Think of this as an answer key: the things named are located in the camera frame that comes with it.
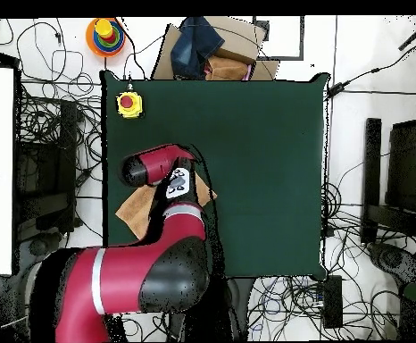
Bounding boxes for black power adapter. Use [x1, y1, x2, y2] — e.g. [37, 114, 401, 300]
[326, 81, 351, 100]

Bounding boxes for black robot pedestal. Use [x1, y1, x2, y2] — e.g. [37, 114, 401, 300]
[225, 276, 256, 342]

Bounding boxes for long black flat bar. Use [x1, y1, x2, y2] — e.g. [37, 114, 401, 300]
[360, 117, 383, 247]

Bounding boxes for dark green tablecloth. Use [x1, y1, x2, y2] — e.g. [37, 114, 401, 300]
[99, 70, 331, 281]

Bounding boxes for grey stand base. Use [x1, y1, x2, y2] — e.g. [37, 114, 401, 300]
[12, 228, 74, 276]

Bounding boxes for light brown folded cloth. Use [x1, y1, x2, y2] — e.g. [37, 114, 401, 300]
[204, 55, 251, 82]

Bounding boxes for yellow emergency stop button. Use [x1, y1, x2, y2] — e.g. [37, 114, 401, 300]
[115, 90, 146, 121]

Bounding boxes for dark stand base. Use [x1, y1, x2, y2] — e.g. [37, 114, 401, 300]
[368, 241, 416, 299]

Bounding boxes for black round foot knob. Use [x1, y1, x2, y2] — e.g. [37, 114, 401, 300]
[380, 247, 404, 269]
[29, 237, 50, 256]

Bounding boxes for black power strip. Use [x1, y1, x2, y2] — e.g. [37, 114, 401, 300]
[321, 274, 345, 330]

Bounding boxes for blue denim jeans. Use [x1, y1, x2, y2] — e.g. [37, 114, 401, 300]
[170, 16, 227, 80]

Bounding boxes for tan terry towel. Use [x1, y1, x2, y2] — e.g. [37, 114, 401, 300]
[114, 172, 219, 241]

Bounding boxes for brown cardboard box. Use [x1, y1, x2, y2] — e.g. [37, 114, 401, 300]
[150, 15, 281, 82]

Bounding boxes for colourful ring stacking toy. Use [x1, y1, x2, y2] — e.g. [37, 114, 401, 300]
[85, 17, 128, 59]

